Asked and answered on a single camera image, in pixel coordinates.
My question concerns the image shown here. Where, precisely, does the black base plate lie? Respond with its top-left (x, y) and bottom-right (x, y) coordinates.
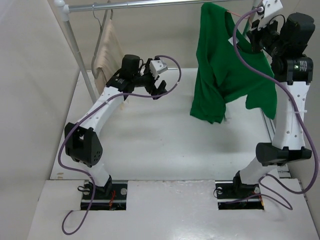
top-left (213, 181), bottom-right (264, 210)
top-left (77, 180), bottom-right (128, 211)

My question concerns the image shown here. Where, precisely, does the beige ribbed garment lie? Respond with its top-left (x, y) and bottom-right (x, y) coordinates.
top-left (94, 20), bottom-right (125, 96)

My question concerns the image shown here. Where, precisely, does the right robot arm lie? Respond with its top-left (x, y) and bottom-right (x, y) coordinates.
top-left (231, 12), bottom-right (320, 197)

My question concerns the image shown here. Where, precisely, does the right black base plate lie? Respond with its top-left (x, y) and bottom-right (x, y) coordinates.
top-left (213, 181), bottom-right (264, 210)

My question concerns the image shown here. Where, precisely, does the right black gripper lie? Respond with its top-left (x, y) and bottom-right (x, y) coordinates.
top-left (248, 14), bottom-right (287, 58)

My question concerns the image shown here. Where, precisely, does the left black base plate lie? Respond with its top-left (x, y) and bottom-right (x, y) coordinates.
top-left (77, 180), bottom-right (128, 211)

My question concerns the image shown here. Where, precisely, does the pink wire hanger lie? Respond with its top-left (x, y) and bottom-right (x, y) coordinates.
top-left (226, 8), bottom-right (263, 55)

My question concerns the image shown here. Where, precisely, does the aluminium rail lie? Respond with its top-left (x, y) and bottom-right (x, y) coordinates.
top-left (255, 115), bottom-right (312, 195)

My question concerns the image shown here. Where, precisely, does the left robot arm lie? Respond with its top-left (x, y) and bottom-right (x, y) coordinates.
top-left (64, 54), bottom-right (168, 199)

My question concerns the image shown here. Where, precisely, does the grey plastic hanger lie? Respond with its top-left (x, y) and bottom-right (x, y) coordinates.
top-left (91, 2), bottom-right (114, 79)

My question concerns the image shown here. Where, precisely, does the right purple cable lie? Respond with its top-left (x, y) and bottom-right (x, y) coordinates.
top-left (232, 6), bottom-right (320, 211)

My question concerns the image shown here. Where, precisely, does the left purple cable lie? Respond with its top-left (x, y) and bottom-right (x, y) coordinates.
top-left (57, 54), bottom-right (182, 236)

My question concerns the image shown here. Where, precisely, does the metal clothes rack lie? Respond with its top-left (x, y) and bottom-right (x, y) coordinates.
top-left (53, 0), bottom-right (266, 106)

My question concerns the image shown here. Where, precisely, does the purple cable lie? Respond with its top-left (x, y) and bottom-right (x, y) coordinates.
top-left (232, 6), bottom-right (320, 211)
top-left (57, 54), bottom-right (182, 236)

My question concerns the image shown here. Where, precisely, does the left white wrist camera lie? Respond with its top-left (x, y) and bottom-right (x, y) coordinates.
top-left (149, 59), bottom-right (168, 79)

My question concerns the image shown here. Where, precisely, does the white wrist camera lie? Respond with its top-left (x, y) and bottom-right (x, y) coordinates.
top-left (149, 59), bottom-right (168, 79)
top-left (257, 0), bottom-right (283, 30)

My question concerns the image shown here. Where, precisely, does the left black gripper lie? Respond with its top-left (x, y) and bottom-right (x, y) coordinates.
top-left (132, 59), bottom-right (168, 99)

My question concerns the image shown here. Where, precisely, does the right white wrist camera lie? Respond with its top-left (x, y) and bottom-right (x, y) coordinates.
top-left (257, 0), bottom-right (283, 30)

